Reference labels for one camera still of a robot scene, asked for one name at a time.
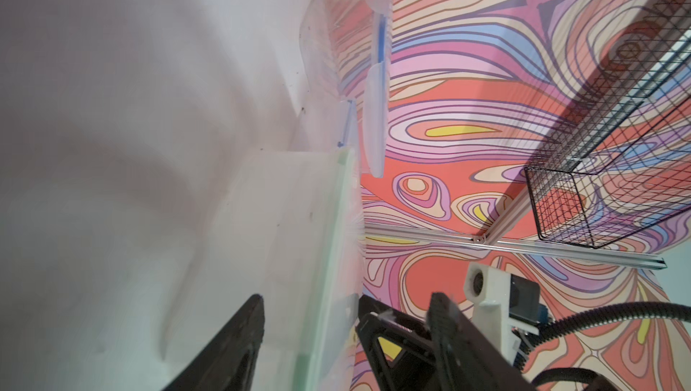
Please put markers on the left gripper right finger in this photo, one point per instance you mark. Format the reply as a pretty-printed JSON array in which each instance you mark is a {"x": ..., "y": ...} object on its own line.
[{"x": 465, "y": 359}]

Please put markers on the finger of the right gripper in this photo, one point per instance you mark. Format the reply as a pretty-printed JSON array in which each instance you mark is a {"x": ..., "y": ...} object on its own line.
[{"x": 397, "y": 346}]

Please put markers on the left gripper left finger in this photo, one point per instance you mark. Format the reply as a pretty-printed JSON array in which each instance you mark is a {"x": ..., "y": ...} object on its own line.
[{"x": 229, "y": 360}]

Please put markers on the clear lunch box green lid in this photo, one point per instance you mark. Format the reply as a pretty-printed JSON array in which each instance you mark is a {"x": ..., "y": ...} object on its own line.
[{"x": 289, "y": 230}]

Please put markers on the small clear box blue lid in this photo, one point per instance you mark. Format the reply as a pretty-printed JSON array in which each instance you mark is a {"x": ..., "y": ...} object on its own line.
[{"x": 331, "y": 125}]

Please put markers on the large clear box blue lid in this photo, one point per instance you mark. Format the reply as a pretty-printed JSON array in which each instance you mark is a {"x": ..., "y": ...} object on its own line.
[{"x": 346, "y": 48}]

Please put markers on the black wire basket back wall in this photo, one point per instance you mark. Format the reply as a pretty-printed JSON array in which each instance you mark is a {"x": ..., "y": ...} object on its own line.
[{"x": 619, "y": 163}]

